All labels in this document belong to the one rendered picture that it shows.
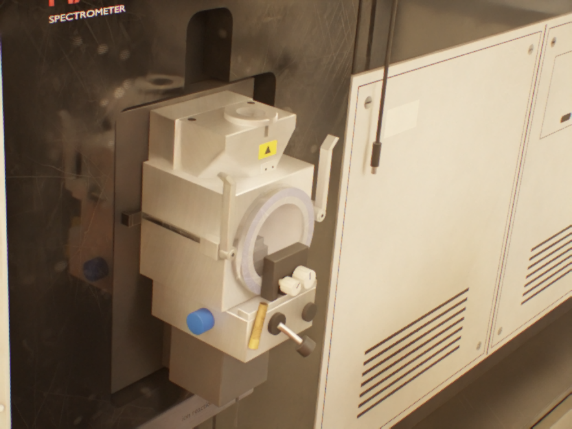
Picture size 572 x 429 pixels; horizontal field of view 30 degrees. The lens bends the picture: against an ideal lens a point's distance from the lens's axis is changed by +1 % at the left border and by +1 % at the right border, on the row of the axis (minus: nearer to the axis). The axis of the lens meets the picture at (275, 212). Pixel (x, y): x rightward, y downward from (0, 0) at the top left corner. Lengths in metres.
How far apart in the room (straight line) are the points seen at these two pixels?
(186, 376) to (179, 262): 0.12
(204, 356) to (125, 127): 0.20
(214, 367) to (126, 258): 0.11
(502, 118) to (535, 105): 0.09
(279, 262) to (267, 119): 0.11
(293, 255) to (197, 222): 0.08
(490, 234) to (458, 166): 0.17
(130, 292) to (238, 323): 0.10
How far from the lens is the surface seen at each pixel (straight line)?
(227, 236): 0.76
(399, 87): 1.07
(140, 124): 0.80
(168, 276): 0.83
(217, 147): 0.77
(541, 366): 1.65
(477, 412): 1.51
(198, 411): 0.97
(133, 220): 0.82
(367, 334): 1.18
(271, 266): 0.79
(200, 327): 0.81
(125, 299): 0.85
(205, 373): 0.87
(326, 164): 0.83
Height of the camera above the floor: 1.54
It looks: 23 degrees down
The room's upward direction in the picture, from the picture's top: 5 degrees clockwise
